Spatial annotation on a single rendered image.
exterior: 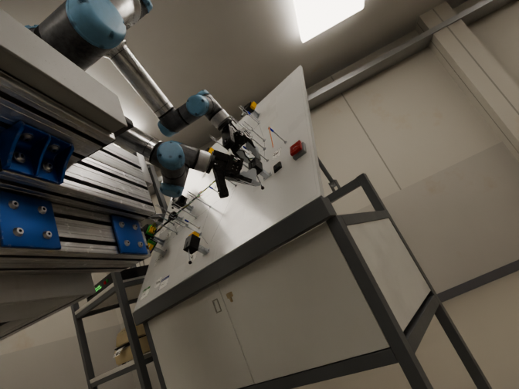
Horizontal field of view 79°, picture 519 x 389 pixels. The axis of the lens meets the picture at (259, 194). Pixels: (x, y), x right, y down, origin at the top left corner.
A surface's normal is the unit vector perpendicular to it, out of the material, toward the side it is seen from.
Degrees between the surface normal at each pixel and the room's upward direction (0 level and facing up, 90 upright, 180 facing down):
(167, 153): 90
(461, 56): 90
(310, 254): 90
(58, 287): 90
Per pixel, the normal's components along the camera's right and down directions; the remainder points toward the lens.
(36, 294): 0.88, -0.45
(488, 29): -0.25, -0.22
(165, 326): -0.59, -0.01
